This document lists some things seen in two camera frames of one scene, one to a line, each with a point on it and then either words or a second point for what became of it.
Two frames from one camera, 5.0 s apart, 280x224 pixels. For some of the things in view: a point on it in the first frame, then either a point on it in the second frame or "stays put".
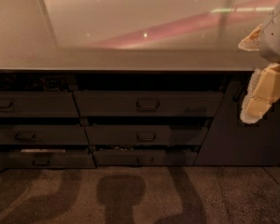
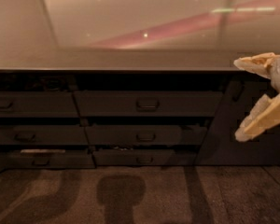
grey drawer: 28,104 stays put
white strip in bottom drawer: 43,150 stays put
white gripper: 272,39 → 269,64
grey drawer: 149,103 stays put
